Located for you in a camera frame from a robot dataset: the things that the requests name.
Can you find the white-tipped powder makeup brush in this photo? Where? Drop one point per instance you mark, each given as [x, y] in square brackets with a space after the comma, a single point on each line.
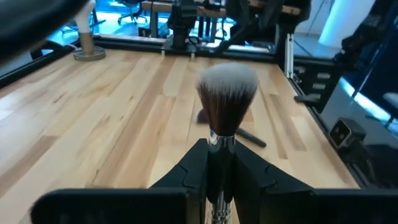
[227, 102]

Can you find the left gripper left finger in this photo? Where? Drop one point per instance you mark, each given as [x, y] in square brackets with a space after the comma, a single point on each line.
[124, 208]

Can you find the black corner bracket plate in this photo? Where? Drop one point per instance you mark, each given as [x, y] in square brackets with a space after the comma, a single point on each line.
[311, 81]

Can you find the grey padded armrest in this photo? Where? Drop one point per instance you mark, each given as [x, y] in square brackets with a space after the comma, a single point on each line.
[391, 98]

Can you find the silver aluminium bar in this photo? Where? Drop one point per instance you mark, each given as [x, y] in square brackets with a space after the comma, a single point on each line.
[289, 56]

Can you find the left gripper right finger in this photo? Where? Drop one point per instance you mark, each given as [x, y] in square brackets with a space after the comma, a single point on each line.
[280, 205]

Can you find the dark partition panel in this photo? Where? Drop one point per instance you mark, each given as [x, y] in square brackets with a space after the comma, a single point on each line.
[385, 74]

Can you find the white mushroom lamp brass base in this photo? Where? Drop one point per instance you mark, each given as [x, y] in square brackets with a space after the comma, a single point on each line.
[87, 40]

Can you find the black office chair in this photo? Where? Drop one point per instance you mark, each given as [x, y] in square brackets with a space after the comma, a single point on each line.
[132, 12]

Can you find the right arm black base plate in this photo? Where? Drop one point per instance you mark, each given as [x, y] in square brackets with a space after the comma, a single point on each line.
[174, 48]

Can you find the black aluminium table frame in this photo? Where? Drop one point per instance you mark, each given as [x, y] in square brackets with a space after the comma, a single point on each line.
[136, 45]

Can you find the small black camera box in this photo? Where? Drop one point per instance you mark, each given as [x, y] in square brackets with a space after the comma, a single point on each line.
[345, 133]

